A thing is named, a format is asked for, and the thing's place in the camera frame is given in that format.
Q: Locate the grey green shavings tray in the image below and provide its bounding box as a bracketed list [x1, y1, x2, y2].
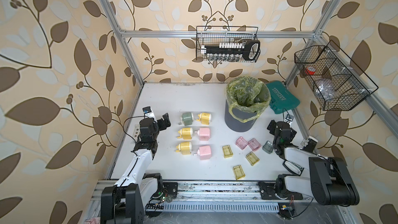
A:
[262, 141, 274, 154]

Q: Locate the green pencil sharpener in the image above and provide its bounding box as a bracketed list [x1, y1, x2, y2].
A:
[179, 112, 194, 126]

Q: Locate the yellow sharpener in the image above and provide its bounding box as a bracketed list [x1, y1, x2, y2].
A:
[177, 128, 193, 140]
[196, 112, 212, 125]
[175, 142, 192, 155]

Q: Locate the yellow sharpener front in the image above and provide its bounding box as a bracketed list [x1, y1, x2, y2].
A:
[175, 142, 192, 155]

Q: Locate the pink transparent shavings tray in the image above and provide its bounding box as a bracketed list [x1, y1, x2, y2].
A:
[235, 136, 248, 150]

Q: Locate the pink sharpener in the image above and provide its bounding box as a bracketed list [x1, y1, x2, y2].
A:
[195, 127, 211, 141]
[193, 145, 212, 161]

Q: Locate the pink sharpener front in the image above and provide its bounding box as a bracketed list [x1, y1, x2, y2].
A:
[193, 145, 212, 161]

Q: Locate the yellow transparent shavings tray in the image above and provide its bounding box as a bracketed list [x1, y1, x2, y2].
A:
[222, 145, 234, 159]

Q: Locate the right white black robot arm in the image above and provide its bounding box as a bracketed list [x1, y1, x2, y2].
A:
[267, 120, 360, 206]

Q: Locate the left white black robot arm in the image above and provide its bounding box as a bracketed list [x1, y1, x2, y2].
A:
[100, 111, 171, 224]

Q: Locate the white button remote box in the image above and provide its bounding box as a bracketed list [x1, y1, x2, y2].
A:
[133, 124, 140, 139]

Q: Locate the green plastic tool case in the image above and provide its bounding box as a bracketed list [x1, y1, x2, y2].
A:
[266, 81, 300, 115]

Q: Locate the grey trash bin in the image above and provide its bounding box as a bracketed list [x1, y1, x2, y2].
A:
[224, 102, 257, 132]

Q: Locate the green plastic bin liner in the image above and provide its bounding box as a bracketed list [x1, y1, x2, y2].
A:
[226, 76, 271, 122]

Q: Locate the clear plastic bag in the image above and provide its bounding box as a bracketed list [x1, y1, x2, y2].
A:
[315, 78, 336, 101]

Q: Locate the socket set holder black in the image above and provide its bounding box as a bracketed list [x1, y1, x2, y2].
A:
[199, 40, 261, 62]

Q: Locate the pink cloth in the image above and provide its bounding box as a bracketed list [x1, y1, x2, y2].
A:
[84, 217, 101, 224]

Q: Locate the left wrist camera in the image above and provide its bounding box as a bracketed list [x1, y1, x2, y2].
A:
[143, 106, 156, 120]

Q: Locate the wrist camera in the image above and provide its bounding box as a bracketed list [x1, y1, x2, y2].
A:
[143, 106, 156, 120]
[284, 114, 295, 126]

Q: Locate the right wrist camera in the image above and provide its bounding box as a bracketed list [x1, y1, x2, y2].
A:
[284, 114, 295, 126]

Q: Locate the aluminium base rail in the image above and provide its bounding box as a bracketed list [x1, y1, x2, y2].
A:
[91, 179, 280, 203]

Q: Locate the black wire basket right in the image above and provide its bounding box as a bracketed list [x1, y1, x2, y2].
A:
[294, 40, 379, 111]

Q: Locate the black wire basket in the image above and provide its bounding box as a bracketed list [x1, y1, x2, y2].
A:
[195, 26, 261, 63]
[294, 40, 379, 111]

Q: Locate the slotted grey cable duct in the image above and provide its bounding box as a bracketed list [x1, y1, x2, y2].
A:
[146, 202, 279, 213]

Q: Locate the black wire basket back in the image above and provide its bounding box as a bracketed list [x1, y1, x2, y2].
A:
[195, 26, 261, 63]

